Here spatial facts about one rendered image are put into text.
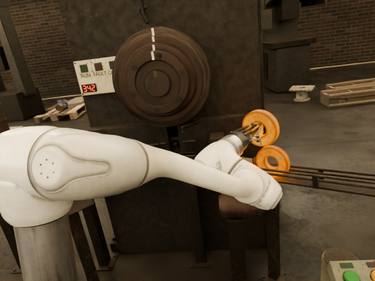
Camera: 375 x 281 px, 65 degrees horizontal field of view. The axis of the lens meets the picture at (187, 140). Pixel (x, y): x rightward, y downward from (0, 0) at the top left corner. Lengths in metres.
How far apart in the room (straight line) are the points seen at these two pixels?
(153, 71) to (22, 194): 0.89
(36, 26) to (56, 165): 8.28
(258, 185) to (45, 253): 0.56
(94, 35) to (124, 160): 1.21
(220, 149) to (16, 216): 0.61
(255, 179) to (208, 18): 0.90
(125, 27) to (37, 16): 7.12
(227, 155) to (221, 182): 0.20
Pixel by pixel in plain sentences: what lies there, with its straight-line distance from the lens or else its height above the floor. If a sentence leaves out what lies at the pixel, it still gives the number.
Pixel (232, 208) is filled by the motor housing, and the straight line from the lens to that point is 1.49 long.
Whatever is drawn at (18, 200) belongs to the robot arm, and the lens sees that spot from 0.60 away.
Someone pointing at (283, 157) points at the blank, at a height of 0.75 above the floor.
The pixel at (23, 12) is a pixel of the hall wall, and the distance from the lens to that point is 8.85.
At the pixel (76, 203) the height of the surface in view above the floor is 0.60.
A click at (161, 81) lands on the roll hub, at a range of 1.34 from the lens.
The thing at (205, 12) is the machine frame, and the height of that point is 1.39.
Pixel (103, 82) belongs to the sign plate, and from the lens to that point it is 1.65.
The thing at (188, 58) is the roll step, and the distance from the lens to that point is 1.37.
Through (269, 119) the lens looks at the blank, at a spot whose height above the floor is 0.96.
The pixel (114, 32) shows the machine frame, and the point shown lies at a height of 1.36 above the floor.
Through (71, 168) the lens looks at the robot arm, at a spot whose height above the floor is 1.17.
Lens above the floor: 1.34
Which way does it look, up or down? 21 degrees down
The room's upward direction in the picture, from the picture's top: 8 degrees counter-clockwise
